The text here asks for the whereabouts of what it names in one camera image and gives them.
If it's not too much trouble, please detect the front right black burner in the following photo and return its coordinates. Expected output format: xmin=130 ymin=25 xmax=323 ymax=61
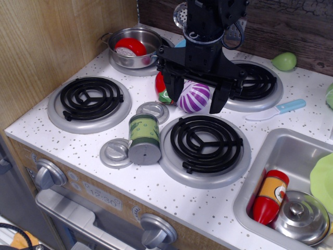
xmin=170 ymin=115 xmax=244 ymax=174

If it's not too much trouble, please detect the grey stovetop knob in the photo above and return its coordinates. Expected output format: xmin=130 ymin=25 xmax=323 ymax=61
xmin=99 ymin=139 xmax=132 ymax=169
xmin=136 ymin=102 xmax=170 ymax=124

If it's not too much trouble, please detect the grey stovetop knob lower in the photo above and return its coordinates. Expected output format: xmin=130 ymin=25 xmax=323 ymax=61
xmin=99 ymin=139 xmax=132 ymax=169

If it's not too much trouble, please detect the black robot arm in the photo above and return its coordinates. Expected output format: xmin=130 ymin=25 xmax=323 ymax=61
xmin=157 ymin=1 xmax=249 ymax=114

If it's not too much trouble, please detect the orange cloth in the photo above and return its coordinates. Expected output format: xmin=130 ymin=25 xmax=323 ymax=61
xmin=10 ymin=231 xmax=39 ymax=249

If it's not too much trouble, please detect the grey oven knob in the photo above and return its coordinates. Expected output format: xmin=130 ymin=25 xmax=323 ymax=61
xmin=35 ymin=158 xmax=68 ymax=190
xmin=140 ymin=213 xmax=178 ymax=249

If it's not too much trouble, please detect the purple striped toy onion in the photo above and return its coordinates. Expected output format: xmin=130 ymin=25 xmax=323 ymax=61
xmin=176 ymin=80 xmax=211 ymax=113

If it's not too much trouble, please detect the red toy chili pepper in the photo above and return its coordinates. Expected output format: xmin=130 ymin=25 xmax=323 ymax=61
xmin=155 ymin=72 xmax=174 ymax=105

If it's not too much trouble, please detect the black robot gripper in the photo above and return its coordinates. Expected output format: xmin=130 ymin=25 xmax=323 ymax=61
xmin=157 ymin=40 xmax=247 ymax=114

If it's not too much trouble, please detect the back right black burner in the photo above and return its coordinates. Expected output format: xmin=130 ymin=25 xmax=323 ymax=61
xmin=231 ymin=63 xmax=277 ymax=101

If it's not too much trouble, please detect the red and white toy sushi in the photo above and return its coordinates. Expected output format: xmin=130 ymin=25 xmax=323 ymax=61
xmin=114 ymin=37 xmax=147 ymax=56

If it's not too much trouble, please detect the light blue toy bowl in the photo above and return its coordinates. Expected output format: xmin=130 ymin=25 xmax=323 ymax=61
xmin=175 ymin=40 xmax=186 ymax=48

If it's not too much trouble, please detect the grey oven door handle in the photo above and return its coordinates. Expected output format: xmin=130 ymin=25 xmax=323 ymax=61
xmin=35 ymin=190 xmax=144 ymax=249

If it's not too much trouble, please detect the green toy cabbage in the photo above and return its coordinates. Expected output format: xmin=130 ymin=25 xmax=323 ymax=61
xmin=325 ymin=83 xmax=333 ymax=109

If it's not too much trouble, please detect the small steel pan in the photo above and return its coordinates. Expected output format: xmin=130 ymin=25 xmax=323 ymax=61
xmin=100 ymin=27 xmax=162 ymax=69

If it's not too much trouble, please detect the steel pot lid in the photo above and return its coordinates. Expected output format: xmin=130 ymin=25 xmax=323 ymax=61
xmin=270 ymin=190 xmax=331 ymax=246

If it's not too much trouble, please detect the steel toy sink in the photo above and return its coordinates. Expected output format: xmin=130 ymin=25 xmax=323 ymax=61
xmin=233 ymin=128 xmax=333 ymax=250

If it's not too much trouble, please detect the black cable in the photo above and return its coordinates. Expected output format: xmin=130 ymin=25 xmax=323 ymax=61
xmin=0 ymin=222 xmax=33 ymax=248

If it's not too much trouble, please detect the blue handled toy knife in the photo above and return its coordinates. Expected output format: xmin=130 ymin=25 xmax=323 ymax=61
xmin=245 ymin=99 xmax=306 ymax=121

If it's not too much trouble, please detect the steel slotted spatula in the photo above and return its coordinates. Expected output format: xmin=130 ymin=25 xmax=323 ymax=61
xmin=224 ymin=19 xmax=247 ymax=41

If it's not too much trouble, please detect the green toy pear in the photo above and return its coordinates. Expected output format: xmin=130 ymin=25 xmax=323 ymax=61
xmin=271 ymin=52 xmax=297 ymax=71

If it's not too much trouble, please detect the oven clock display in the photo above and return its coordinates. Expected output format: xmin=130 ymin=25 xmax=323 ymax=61
xmin=82 ymin=181 xmax=122 ymax=211

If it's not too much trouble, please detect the red toy ketchup bottle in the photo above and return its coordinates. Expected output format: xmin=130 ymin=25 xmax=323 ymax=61
xmin=252 ymin=170 xmax=289 ymax=225

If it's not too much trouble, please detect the green labelled toy can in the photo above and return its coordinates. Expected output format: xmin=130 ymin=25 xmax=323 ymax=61
xmin=128 ymin=113 xmax=161 ymax=165

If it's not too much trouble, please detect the grey stovetop knob upper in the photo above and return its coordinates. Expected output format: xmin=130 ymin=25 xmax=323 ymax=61
xmin=136 ymin=102 xmax=170 ymax=124

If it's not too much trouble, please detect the light green toy plate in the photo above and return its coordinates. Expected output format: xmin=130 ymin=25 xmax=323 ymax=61
xmin=310 ymin=153 xmax=332 ymax=214

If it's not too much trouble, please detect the front left black burner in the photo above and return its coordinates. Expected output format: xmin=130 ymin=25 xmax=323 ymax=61
xmin=60 ymin=77 xmax=124 ymax=121

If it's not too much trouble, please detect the steel slotted skimmer spoon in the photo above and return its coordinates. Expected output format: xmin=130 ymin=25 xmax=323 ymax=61
xmin=173 ymin=2 xmax=187 ymax=29

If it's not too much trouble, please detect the black burner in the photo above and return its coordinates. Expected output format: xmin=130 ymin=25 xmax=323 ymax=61
xmin=60 ymin=77 xmax=124 ymax=121
xmin=231 ymin=63 xmax=277 ymax=101
xmin=170 ymin=115 xmax=244 ymax=174

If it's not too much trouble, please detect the right grey oven knob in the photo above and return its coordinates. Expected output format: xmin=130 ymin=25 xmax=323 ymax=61
xmin=140 ymin=213 xmax=178 ymax=249

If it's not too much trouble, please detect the left grey oven knob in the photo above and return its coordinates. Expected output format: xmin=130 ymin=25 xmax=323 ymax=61
xmin=35 ymin=158 xmax=68 ymax=190

